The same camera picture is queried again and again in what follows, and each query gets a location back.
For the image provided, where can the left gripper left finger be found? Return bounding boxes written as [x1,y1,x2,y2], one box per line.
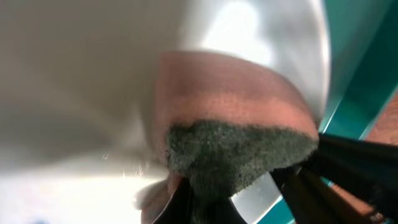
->
[140,176,245,224]

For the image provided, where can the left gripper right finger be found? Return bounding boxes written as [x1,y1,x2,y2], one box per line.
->
[271,134,397,223]

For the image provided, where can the green and yellow sponge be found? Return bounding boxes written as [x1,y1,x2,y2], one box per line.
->
[154,51,320,206]

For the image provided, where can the light blue plate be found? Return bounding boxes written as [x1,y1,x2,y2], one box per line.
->
[1,0,330,223]

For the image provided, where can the large teal serving tray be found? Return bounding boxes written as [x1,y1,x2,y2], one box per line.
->
[254,0,398,224]

